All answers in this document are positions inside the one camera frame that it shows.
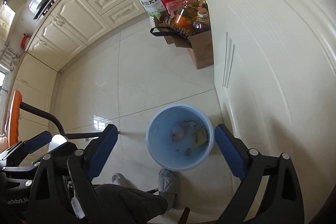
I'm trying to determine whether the orange round table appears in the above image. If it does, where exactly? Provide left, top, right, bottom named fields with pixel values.
left=5, top=90, right=121, bottom=153

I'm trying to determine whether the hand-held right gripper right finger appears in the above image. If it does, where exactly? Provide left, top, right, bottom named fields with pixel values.
left=214, top=124, right=305, bottom=224

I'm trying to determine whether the dark oil bottle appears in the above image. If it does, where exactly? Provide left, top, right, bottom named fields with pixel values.
left=192, top=7, right=211, bottom=34

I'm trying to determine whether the large yellow oil bottle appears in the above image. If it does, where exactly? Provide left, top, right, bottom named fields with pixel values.
left=172, top=0, right=206, bottom=30

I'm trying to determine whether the cream kitchen base cabinet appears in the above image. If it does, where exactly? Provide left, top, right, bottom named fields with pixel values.
left=4, top=0, right=181, bottom=143

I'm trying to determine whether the brown cardboard box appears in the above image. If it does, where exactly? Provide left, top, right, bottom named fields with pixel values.
left=150, top=15, right=214, bottom=70

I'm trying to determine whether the white door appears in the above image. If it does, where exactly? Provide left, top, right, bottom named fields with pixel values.
left=211, top=0, right=336, bottom=224

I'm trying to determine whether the patterned bag with black handles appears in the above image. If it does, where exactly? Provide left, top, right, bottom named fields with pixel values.
left=150, top=18, right=196, bottom=42

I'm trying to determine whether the hanging kitchen utensil rack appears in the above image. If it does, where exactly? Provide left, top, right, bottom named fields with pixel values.
left=0, top=39, right=21, bottom=71

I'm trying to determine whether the window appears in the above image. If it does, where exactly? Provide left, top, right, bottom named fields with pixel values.
left=0, top=64, right=8, bottom=98

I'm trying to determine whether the grey slipper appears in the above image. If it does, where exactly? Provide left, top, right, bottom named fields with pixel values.
left=112, top=173, right=126, bottom=184
left=157, top=168, right=181, bottom=210

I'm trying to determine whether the yellow packet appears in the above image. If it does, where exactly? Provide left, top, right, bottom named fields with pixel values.
left=192, top=126, right=208, bottom=148

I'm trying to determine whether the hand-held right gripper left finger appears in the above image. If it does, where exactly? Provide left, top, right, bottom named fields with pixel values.
left=28, top=124, right=119, bottom=224

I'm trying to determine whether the brown wooden post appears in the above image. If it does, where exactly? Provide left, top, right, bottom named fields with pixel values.
left=178, top=207, right=191, bottom=224

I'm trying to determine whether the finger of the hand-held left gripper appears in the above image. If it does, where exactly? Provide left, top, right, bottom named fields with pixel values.
left=22, top=130, right=53, bottom=154
left=34, top=142, right=79, bottom=162

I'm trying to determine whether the blue plastic bin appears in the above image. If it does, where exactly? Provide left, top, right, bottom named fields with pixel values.
left=146, top=105, right=215, bottom=171

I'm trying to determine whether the narrow lattice wall cabinet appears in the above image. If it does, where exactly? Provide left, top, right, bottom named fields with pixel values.
left=0, top=2, right=16, bottom=38

